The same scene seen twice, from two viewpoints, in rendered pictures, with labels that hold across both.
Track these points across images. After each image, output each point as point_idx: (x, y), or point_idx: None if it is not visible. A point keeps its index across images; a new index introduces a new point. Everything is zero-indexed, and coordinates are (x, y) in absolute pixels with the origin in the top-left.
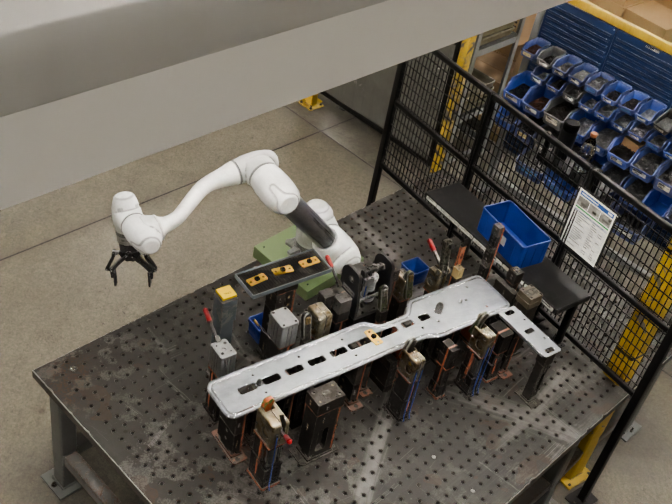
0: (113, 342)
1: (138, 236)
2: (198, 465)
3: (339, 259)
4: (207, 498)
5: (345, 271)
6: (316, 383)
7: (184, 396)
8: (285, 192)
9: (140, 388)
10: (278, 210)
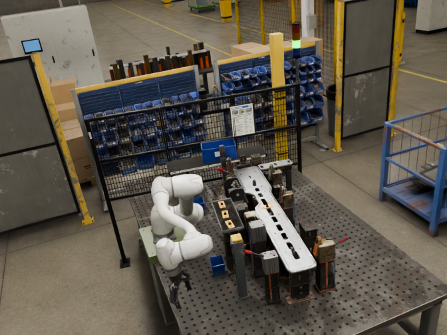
0: None
1: (204, 243)
2: (312, 314)
3: (199, 211)
4: (338, 313)
5: (231, 195)
6: (295, 230)
7: (257, 312)
8: (198, 177)
9: (244, 334)
10: (202, 189)
